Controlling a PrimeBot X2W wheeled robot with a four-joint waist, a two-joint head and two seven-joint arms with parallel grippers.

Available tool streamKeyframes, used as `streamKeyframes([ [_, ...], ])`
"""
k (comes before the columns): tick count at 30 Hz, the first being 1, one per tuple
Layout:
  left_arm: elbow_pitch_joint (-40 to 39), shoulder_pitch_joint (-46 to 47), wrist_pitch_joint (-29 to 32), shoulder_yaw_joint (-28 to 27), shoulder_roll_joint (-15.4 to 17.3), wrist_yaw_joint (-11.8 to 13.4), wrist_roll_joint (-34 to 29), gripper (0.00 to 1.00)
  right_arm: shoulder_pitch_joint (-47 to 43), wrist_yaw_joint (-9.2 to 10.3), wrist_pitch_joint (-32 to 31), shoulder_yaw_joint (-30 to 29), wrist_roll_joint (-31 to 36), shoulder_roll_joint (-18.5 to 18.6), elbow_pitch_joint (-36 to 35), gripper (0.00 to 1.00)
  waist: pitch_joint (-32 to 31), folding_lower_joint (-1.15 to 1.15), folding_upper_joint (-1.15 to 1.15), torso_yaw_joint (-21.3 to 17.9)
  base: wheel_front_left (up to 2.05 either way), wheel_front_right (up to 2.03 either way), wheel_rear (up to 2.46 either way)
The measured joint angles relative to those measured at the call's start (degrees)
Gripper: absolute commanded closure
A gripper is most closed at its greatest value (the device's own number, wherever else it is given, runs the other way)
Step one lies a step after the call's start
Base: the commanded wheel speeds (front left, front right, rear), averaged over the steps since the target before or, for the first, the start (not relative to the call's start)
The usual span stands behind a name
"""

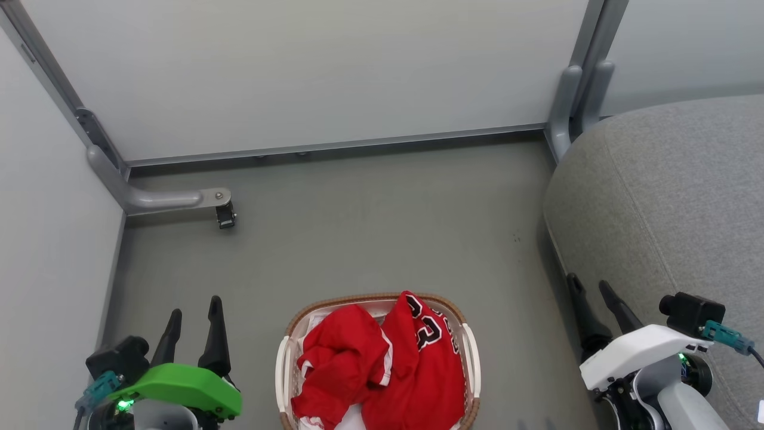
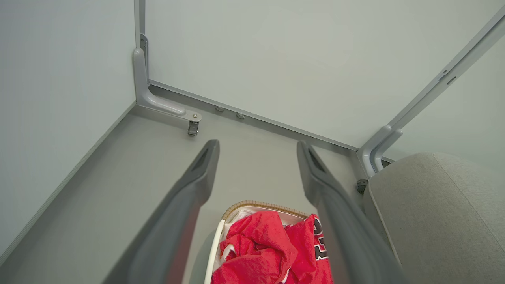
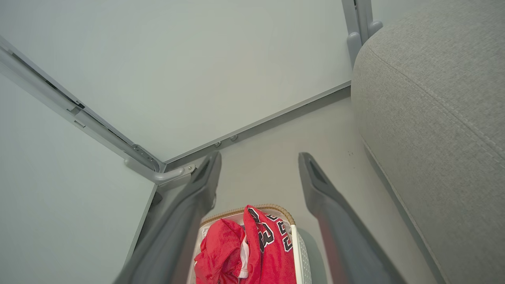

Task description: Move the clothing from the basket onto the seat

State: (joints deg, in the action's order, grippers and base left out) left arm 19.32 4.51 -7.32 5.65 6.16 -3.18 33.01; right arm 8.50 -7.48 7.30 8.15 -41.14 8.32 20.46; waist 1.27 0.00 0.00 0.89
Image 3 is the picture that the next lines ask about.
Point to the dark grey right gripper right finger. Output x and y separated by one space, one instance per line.
339 236

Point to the white cloth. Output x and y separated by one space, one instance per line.
244 258

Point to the grey fabric sofa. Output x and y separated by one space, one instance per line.
434 118

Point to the long grey partition support foot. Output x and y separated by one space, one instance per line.
165 176

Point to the red basketball jersey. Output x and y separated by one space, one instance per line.
272 256

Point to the short grey partition support foot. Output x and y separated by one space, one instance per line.
375 27
354 47

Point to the grey hinged partition corner post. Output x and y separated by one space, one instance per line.
39 90

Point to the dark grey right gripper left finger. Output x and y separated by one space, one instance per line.
177 236

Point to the white laundry basket brown rim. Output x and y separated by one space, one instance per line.
303 252

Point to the grey straight partition post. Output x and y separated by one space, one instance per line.
357 15

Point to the grey partition bottom rail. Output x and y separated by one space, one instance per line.
256 126

